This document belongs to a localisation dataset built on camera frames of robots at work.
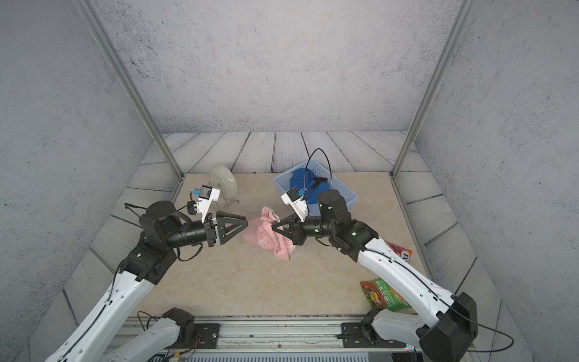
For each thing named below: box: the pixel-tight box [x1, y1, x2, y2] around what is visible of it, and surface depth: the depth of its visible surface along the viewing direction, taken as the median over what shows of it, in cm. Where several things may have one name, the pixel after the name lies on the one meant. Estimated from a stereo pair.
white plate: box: [209, 164, 239, 200], surface depth 101 cm
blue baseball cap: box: [289, 167, 331, 205], surface depth 116 cm
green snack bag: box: [359, 278, 413, 313], surface depth 80 cm
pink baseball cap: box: [242, 206, 295, 261], surface depth 67 cm
